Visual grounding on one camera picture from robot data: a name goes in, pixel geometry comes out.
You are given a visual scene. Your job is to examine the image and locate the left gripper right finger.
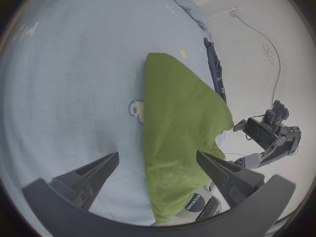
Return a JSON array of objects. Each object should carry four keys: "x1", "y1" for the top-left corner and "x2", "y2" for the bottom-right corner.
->
[{"x1": 196, "y1": 150, "x2": 264, "y2": 209}]

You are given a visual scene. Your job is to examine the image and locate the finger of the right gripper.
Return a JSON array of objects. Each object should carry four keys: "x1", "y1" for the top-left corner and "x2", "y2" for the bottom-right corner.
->
[
  {"x1": 262, "y1": 142, "x2": 278, "y2": 158},
  {"x1": 233, "y1": 119, "x2": 249, "y2": 132}
]

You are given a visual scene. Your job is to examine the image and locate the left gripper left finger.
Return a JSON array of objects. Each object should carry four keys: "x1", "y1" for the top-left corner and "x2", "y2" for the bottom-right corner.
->
[{"x1": 51, "y1": 152, "x2": 120, "y2": 211}]

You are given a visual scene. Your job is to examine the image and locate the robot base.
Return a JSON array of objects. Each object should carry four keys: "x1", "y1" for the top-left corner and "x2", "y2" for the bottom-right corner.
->
[{"x1": 178, "y1": 182, "x2": 231, "y2": 225}]

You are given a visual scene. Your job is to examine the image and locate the dark blue garment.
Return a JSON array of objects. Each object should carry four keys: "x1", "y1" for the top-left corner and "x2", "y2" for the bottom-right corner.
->
[{"x1": 203, "y1": 37, "x2": 228, "y2": 105}]

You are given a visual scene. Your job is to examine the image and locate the bed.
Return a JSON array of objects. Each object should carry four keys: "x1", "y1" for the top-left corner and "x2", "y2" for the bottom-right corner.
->
[{"x1": 0, "y1": 0, "x2": 312, "y2": 227}]

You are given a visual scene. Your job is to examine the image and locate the green shorts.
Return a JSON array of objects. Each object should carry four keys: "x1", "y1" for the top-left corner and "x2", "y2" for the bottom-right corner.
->
[{"x1": 143, "y1": 52, "x2": 235, "y2": 224}]

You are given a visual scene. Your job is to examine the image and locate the pale blue quilt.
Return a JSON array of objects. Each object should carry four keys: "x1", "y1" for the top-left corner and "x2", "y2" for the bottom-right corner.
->
[{"x1": 151, "y1": 0, "x2": 210, "y2": 30}]

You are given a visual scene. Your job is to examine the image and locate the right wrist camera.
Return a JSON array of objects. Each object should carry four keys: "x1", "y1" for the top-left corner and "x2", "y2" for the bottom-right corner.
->
[{"x1": 262, "y1": 100, "x2": 290, "y2": 132}]

